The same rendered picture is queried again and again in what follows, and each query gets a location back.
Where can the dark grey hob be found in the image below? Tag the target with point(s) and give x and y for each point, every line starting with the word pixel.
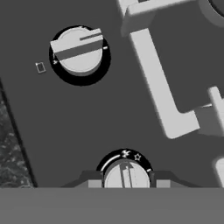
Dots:
pixel 87 122

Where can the pale grey stove knob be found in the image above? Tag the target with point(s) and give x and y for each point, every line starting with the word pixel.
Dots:
pixel 78 55
pixel 127 176

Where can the pale grey hob grate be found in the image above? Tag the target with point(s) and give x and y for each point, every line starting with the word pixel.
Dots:
pixel 154 75
pixel 217 108

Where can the grey round burner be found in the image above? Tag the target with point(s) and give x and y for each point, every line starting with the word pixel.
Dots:
pixel 211 8

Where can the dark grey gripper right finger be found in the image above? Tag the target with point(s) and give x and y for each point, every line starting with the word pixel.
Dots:
pixel 162 178

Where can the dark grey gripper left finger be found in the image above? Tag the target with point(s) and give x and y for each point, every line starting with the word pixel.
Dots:
pixel 94 178

